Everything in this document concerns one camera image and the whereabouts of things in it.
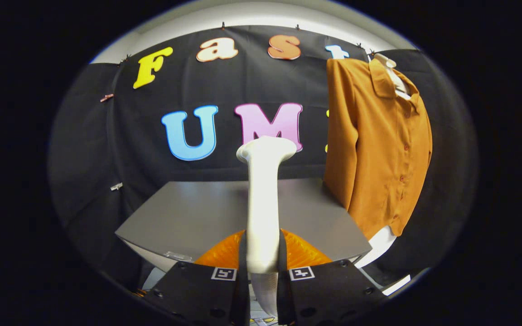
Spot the white garment steamer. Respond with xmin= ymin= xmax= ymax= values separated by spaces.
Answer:
xmin=236 ymin=136 xmax=298 ymax=275

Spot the row of black clips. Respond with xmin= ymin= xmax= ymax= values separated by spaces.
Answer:
xmin=118 ymin=21 xmax=377 ymax=65

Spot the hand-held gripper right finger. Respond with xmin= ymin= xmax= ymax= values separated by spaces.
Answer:
xmin=277 ymin=229 xmax=386 ymax=326

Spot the white mannequin torso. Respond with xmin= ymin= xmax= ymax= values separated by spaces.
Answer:
xmin=354 ymin=53 xmax=413 ymax=268

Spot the grey cabinet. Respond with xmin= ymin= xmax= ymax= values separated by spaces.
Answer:
xmin=115 ymin=177 xmax=372 ymax=290

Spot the orange button shirt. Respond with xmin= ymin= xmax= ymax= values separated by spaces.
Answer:
xmin=324 ymin=57 xmax=433 ymax=240

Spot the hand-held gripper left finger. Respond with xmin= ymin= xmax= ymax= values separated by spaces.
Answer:
xmin=141 ymin=230 xmax=251 ymax=326

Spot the ribbed white steamer hose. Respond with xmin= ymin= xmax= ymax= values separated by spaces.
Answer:
xmin=250 ymin=272 xmax=280 ymax=318

